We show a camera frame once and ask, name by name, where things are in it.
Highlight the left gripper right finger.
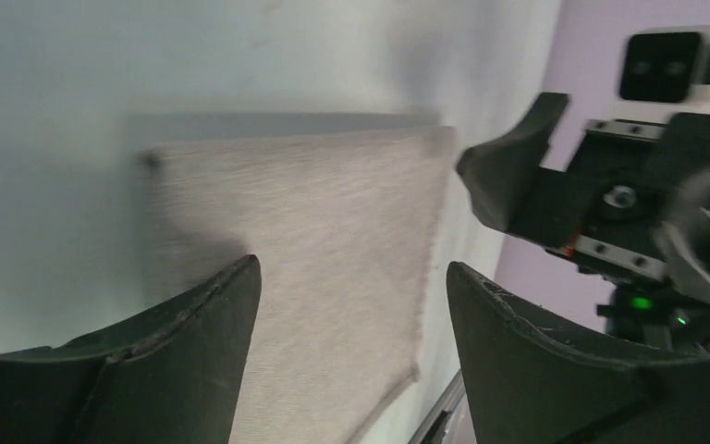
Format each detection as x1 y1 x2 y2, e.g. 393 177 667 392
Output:
447 262 710 443

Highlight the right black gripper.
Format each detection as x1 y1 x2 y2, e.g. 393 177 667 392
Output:
456 92 710 307

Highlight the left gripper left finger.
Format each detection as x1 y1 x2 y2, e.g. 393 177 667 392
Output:
0 255 262 443

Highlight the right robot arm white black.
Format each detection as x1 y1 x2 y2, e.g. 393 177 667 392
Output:
455 92 710 352

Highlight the grey cloth napkin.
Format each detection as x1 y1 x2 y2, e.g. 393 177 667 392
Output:
143 126 457 443

